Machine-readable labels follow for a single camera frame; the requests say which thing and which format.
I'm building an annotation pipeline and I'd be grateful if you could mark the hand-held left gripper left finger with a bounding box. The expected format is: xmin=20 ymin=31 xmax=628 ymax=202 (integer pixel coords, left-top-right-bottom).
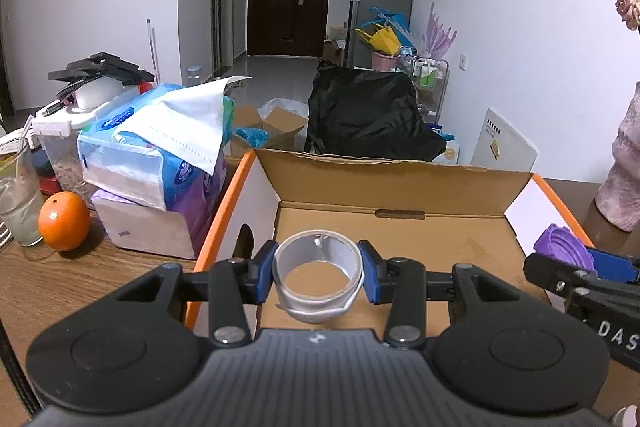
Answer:
xmin=115 ymin=240 xmax=280 ymax=349

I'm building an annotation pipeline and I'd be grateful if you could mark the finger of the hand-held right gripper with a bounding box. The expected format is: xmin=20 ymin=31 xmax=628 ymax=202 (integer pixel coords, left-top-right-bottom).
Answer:
xmin=590 ymin=248 xmax=640 ymax=284
xmin=523 ymin=252 xmax=640 ymax=297

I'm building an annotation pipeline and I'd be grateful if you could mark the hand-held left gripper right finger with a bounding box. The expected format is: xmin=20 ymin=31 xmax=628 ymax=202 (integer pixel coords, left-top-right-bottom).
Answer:
xmin=356 ymin=240 xmax=526 ymax=351

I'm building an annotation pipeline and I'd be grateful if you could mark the purple ridged lid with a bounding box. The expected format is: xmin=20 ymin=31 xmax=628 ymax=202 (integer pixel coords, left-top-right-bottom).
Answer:
xmin=532 ymin=222 xmax=599 ymax=274

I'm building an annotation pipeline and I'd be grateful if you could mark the grey tape roll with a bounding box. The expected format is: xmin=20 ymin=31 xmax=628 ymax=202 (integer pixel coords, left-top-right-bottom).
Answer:
xmin=271 ymin=230 xmax=364 ymax=326

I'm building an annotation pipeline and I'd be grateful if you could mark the orange-edged cardboard box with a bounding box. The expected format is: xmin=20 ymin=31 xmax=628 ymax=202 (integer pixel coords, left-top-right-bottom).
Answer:
xmin=184 ymin=148 xmax=597 ymax=343

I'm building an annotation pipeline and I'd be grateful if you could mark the pink vase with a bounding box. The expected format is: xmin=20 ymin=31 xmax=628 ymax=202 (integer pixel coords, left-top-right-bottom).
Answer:
xmin=596 ymin=81 xmax=640 ymax=232

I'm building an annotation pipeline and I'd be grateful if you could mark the purple tissue pack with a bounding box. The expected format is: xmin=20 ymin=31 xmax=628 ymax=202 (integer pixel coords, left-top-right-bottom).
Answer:
xmin=91 ymin=172 xmax=227 ymax=261

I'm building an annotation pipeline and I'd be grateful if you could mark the blue plastic bag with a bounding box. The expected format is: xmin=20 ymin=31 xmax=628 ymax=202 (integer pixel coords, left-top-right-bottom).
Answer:
xmin=234 ymin=126 xmax=270 ymax=151

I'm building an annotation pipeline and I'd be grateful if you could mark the small open cardboard box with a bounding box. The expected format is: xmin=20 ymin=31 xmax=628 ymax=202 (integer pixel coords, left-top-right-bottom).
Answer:
xmin=229 ymin=104 xmax=309 ymax=158

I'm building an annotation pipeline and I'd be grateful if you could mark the white flat board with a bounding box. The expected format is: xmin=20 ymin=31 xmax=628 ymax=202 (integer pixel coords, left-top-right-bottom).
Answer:
xmin=469 ymin=107 xmax=540 ymax=173

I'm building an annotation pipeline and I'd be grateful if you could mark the blue and white package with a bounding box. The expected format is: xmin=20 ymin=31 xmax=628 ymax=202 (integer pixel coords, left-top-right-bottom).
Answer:
xmin=425 ymin=122 xmax=462 ymax=166

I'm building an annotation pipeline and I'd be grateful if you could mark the black bag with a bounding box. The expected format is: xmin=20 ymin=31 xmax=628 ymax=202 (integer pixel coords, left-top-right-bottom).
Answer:
xmin=303 ymin=66 xmax=447 ymax=163

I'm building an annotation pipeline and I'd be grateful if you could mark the white plastic bag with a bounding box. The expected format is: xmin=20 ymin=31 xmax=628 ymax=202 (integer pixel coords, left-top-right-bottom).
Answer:
xmin=257 ymin=96 xmax=309 ymax=124

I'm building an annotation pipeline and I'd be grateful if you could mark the white tissue sheet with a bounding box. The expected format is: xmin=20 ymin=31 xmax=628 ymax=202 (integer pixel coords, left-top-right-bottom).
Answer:
xmin=114 ymin=76 xmax=252 ymax=178

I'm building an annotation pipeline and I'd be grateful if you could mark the blue tissue pack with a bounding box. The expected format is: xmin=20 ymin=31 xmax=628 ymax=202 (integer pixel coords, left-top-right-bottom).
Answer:
xmin=76 ymin=83 xmax=236 ymax=214

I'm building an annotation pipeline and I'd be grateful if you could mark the metal storage cart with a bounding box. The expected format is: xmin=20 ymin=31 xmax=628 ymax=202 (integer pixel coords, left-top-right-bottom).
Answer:
xmin=397 ymin=46 xmax=450 ymax=128

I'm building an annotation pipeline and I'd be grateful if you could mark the orange fruit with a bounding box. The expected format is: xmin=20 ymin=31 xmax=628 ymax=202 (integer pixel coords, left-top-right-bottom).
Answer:
xmin=38 ymin=191 xmax=91 ymax=252

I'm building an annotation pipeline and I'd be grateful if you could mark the pink bucket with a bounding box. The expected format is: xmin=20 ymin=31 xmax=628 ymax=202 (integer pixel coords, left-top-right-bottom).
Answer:
xmin=370 ymin=49 xmax=402 ymax=73

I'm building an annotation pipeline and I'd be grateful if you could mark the brown cardboard box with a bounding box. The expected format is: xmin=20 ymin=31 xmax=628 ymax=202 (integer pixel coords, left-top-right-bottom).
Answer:
xmin=322 ymin=24 xmax=347 ymax=68

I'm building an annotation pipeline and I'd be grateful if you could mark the yellow shopping bag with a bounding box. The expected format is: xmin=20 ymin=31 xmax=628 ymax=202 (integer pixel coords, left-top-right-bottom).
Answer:
xmin=355 ymin=24 xmax=402 ymax=56

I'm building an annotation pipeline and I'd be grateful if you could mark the clear plastic food container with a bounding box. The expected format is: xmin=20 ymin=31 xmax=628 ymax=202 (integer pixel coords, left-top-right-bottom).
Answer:
xmin=32 ymin=84 xmax=142 ymax=204

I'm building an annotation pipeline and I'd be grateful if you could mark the white round device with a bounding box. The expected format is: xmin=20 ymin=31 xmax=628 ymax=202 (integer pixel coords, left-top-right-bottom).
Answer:
xmin=74 ymin=78 xmax=127 ymax=110

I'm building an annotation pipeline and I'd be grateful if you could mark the purple feather decoration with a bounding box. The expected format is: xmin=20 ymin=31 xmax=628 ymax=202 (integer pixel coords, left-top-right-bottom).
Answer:
xmin=422 ymin=1 xmax=458 ymax=58

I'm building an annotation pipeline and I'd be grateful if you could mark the drinking glass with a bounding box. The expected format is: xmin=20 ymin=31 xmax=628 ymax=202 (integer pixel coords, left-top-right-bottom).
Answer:
xmin=0 ymin=137 xmax=47 ymax=248

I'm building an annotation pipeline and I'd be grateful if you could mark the dried pink flower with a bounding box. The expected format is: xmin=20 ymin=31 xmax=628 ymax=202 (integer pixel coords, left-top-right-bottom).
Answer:
xmin=614 ymin=0 xmax=640 ymax=33

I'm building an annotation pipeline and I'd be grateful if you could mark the blue shopping bag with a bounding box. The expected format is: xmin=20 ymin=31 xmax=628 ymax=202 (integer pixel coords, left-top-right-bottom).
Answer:
xmin=368 ymin=6 xmax=412 ymax=34

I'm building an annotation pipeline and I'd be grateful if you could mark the black folding stand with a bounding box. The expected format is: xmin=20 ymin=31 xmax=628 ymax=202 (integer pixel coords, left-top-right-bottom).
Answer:
xmin=42 ymin=51 xmax=156 ymax=118

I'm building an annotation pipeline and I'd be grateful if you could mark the clear drinking straw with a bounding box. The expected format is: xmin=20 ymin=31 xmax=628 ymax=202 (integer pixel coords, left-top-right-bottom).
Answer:
xmin=9 ymin=114 xmax=34 ymax=208

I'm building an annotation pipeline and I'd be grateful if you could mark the white mop handle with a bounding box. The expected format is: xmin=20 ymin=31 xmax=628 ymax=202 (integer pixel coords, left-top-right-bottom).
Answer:
xmin=146 ymin=19 xmax=161 ymax=86

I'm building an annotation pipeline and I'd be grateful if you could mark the black cord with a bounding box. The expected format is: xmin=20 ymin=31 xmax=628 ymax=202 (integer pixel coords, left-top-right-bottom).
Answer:
xmin=0 ymin=316 xmax=42 ymax=414

